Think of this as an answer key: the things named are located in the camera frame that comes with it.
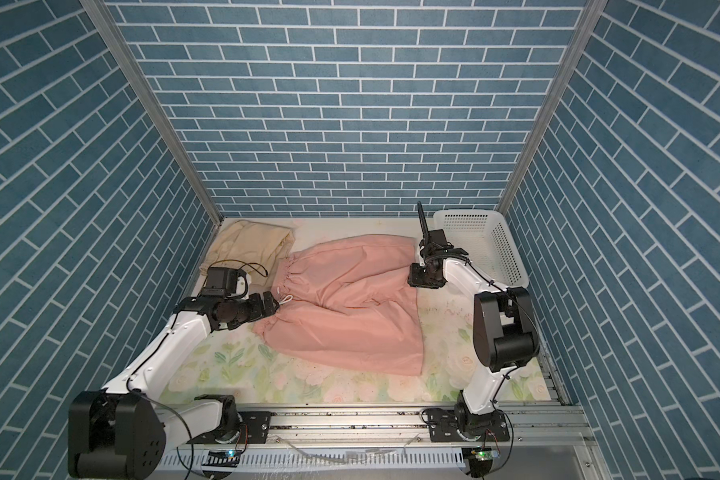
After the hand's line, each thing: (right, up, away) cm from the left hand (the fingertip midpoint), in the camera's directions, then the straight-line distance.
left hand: (267, 307), depth 85 cm
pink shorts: (+23, -1, +9) cm, 25 cm away
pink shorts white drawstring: (+3, +1, +8) cm, 9 cm away
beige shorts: (-14, +17, +23) cm, 32 cm away
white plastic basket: (+75, +20, +29) cm, 83 cm away
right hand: (+43, +8, +10) cm, 45 cm away
